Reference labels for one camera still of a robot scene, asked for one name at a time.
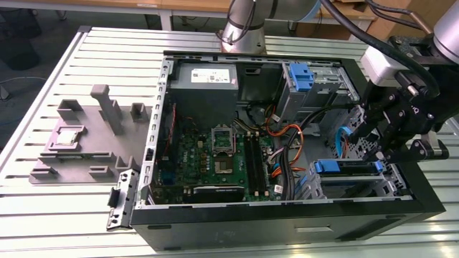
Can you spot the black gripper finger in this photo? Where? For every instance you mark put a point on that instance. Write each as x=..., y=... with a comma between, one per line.
x=376, y=113
x=419, y=150

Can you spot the hard disk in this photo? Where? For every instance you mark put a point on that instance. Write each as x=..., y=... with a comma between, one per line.
x=328, y=166

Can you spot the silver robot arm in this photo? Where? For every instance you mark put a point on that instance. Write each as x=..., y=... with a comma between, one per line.
x=243, y=35

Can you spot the metal disk bay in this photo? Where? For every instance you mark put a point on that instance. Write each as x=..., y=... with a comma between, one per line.
x=344, y=178

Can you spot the metal optical drive cage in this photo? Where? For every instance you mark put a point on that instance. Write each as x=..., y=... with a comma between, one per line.
x=326, y=88

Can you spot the blue drive release latch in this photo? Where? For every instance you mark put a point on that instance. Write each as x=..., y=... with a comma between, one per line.
x=300, y=78

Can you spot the black wrist mounting plate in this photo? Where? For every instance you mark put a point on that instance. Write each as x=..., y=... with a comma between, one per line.
x=412, y=45

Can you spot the brown wooden cabinet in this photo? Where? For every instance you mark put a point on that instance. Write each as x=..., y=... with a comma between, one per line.
x=398, y=27

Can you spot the black plastic shroud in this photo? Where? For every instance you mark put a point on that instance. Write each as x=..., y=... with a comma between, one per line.
x=258, y=86

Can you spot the black RAM slot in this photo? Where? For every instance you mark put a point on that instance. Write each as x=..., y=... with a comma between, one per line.
x=251, y=161
x=262, y=161

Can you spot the metal locking lever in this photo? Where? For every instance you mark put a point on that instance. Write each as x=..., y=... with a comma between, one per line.
x=235, y=142

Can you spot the CPU socket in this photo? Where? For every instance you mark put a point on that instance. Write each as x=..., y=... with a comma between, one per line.
x=227, y=165

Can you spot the grey power supply unit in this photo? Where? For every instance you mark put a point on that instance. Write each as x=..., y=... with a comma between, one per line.
x=200, y=107

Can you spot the green motherboard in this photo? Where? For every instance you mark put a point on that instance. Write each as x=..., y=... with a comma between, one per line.
x=194, y=161

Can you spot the black graphics card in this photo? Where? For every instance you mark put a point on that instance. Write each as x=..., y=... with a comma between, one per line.
x=215, y=193

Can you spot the black PC case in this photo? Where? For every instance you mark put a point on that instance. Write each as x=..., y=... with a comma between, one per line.
x=251, y=228

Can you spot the grey parts rack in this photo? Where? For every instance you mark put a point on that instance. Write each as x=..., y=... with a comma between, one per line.
x=100, y=145

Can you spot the green RAM stick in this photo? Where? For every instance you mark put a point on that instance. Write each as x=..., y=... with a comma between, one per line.
x=73, y=157

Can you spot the silver CPU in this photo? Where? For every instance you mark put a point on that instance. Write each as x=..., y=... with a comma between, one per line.
x=68, y=137

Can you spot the black chair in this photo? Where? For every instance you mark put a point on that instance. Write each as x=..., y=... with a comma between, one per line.
x=17, y=40

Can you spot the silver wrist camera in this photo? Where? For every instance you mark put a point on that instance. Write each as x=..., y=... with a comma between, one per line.
x=380, y=64

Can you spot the metal hinged case bracket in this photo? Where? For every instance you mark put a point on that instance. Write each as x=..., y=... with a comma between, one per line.
x=123, y=188

